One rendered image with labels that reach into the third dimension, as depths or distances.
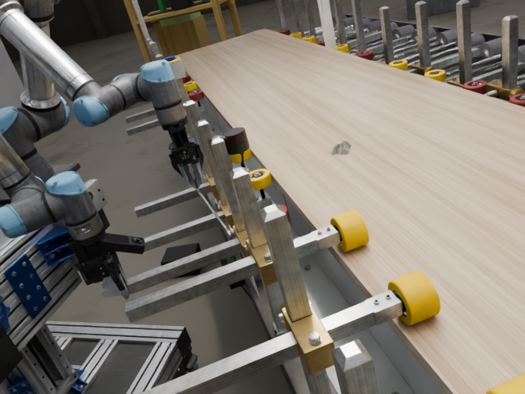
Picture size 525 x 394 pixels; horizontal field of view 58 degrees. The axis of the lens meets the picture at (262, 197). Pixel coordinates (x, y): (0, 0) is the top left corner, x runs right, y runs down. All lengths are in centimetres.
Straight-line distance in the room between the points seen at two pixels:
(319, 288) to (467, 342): 64
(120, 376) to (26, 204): 105
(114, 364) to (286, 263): 144
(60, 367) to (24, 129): 83
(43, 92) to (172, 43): 757
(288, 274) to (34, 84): 109
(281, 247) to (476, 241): 47
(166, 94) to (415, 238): 69
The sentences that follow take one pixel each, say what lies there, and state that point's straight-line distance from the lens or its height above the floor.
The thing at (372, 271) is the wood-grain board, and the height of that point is 90.
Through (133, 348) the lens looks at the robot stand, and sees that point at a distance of 213.
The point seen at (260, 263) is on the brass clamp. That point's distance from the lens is 96.
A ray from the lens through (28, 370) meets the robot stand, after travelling 180.
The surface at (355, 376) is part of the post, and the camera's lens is 56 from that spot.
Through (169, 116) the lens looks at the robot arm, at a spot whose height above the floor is 120.
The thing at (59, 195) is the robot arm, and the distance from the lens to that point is 113.
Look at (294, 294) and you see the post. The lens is 78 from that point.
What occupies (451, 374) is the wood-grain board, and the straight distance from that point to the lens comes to 81.
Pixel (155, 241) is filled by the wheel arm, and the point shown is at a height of 82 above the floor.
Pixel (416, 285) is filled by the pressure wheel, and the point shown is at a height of 98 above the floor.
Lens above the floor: 152
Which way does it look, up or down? 28 degrees down
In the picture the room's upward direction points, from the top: 15 degrees counter-clockwise
